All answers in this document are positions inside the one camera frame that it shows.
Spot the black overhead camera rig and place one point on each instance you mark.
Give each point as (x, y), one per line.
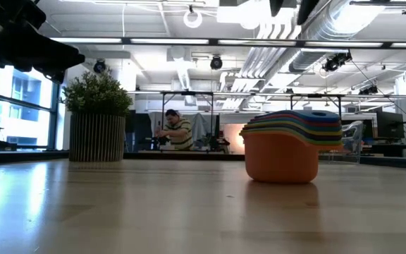
(335, 63)
(368, 90)

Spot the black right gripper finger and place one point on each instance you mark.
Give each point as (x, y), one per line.
(276, 6)
(307, 8)

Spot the blue measuring cup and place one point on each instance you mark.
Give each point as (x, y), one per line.
(305, 115)

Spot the black background robot arm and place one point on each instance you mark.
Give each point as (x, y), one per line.
(217, 143)

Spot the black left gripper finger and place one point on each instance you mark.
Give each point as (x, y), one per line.
(58, 75)
(41, 54)

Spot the silver ventilation duct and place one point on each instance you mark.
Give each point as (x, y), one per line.
(330, 24)

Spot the black computer monitor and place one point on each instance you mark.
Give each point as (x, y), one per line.
(389, 125)

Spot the purple measuring cup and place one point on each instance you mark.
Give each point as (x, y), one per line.
(330, 137)

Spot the orange measuring cup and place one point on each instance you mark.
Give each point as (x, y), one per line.
(280, 158)

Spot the black background rig frame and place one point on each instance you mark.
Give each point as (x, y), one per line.
(315, 95)
(189, 93)

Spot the green measuring cup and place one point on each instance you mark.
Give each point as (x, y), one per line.
(330, 141)

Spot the potted plant in striped pot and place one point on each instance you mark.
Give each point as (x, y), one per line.
(97, 137)

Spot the person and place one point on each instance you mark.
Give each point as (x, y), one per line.
(178, 130)

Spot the yellow measuring cup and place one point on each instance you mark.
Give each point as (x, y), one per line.
(330, 133)

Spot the black aluminium table frame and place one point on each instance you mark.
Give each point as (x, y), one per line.
(189, 156)

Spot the clear plastic basket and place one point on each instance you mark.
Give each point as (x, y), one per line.
(352, 141)

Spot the red measuring cup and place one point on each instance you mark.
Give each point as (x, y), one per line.
(330, 124)

